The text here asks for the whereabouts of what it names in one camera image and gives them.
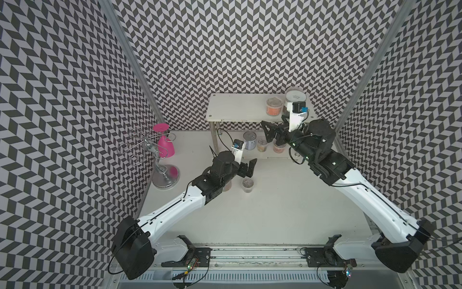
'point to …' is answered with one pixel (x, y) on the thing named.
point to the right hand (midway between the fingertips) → (273, 122)
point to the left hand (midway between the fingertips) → (246, 157)
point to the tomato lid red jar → (227, 186)
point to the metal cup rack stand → (165, 177)
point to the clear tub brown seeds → (247, 185)
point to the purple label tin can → (250, 140)
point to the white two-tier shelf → (250, 108)
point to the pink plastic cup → (165, 147)
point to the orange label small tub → (261, 144)
